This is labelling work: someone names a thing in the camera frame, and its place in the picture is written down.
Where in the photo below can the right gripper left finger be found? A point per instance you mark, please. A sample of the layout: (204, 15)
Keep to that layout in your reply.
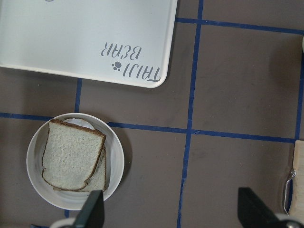
(92, 213)

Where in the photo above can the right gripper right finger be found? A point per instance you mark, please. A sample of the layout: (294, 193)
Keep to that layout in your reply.
(253, 213)

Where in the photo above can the cream round plate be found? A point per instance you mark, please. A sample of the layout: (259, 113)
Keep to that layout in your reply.
(67, 199)

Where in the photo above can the bread slice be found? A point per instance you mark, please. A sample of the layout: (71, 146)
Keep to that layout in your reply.
(61, 134)
(98, 177)

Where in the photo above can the wooden cutting board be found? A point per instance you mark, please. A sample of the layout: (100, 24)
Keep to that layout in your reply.
(297, 203)

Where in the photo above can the cream bear tray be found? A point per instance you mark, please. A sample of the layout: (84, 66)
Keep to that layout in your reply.
(119, 41)

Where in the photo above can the green bowl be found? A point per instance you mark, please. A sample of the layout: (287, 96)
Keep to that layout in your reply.
(303, 42)

